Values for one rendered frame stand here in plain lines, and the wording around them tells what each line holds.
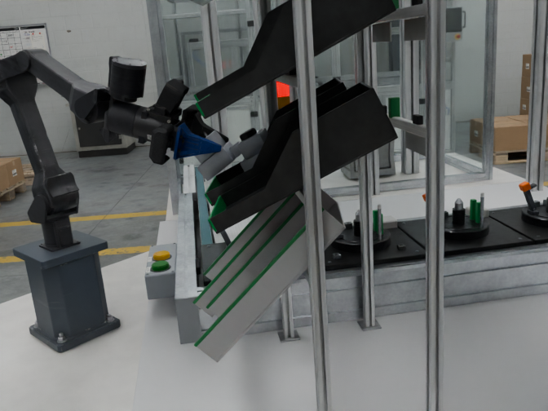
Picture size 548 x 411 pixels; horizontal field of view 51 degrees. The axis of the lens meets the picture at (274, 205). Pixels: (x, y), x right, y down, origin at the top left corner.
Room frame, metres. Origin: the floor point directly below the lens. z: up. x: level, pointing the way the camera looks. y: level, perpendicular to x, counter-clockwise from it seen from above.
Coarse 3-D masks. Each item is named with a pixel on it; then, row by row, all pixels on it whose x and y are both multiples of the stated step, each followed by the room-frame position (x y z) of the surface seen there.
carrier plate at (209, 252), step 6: (204, 246) 1.33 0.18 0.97; (210, 246) 1.33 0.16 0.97; (216, 246) 1.33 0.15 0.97; (222, 246) 1.32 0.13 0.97; (204, 252) 1.29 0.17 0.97; (210, 252) 1.29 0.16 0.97; (216, 252) 1.29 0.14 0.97; (222, 252) 1.28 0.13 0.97; (204, 258) 1.25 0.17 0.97; (210, 258) 1.25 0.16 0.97; (216, 258) 1.25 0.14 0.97; (204, 264) 1.21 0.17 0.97; (210, 264) 1.21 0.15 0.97; (204, 270) 1.18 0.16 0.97; (204, 276) 1.14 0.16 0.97; (204, 282) 1.11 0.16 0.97
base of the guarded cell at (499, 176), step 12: (396, 168) 2.52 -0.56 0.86; (420, 168) 2.48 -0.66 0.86; (444, 168) 2.45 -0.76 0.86; (456, 168) 2.43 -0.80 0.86; (324, 180) 2.39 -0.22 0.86; (336, 180) 2.37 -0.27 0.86; (348, 180) 2.36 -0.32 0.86; (384, 180) 2.31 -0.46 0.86; (396, 180) 2.29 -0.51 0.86; (492, 180) 2.18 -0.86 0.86; (504, 180) 2.16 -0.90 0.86; (516, 180) 2.15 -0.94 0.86; (384, 192) 2.11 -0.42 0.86; (396, 192) 2.10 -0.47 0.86; (408, 192) 2.09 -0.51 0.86; (168, 204) 2.19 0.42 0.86; (168, 216) 2.01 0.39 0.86
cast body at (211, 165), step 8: (208, 136) 0.97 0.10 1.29; (216, 136) 0.99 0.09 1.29; (224, 144) 0.99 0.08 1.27; (216, 152) 0.97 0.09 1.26; (224, 152) 0.96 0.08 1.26; (232, 152) 0.98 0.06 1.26; (240, 152) 0.98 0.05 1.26; (200, 160) 0.97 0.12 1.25; (208, 160) 0.97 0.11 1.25; (216, 160) 0.97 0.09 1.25; (224, 160) 0.96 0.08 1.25; (232, 160) 0.96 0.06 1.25; (200, 168) 0.97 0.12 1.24; (208, 168) 0.97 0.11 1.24; (216, 168) 0.97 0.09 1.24; (208, 176) 0.97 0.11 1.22
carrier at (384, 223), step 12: (384, 216) 1.41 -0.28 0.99; (348, 228) 1.32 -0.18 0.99; (384, 228) 1.37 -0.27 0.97; (396, 228) 1.36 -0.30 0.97; (336, 240) 1.25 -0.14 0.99; (348, 240) 1.25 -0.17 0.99; (384, 240) 1.23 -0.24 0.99; (396, 240) 1.28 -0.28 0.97; (408, 240) 1.27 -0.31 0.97; (336, 252) 1.23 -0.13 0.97; (348, 252) 1.22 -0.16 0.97; (360, 252) 1.21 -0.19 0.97; (384, 252) 1.20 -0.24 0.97; (396, 252) 1.20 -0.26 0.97; (408, 252) 1.19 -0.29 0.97; (420, 252) 1.19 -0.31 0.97; (336, 264) 1.15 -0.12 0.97; (348, 264) 1.15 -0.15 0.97; (360, 264) 1.16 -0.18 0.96
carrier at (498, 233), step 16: (464, 208) 1.31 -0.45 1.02; (480, 208) 1.26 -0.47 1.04; (400, 224) 1.39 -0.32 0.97; (416, 224) 1.38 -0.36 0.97; (448, 224) 1.30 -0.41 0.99; (464, 224) 1.29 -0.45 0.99; (480, 224) 1.26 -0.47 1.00; (496, 224) 1.34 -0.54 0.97; (416, 240) 1.27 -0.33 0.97; (448, 240) 1.25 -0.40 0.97; (464, 240) 1.24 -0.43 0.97; (480, 240) 1.24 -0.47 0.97; (496, 240) 1.23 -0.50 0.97; (512, 240) 1.22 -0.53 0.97; (528, 240) 1.21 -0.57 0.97
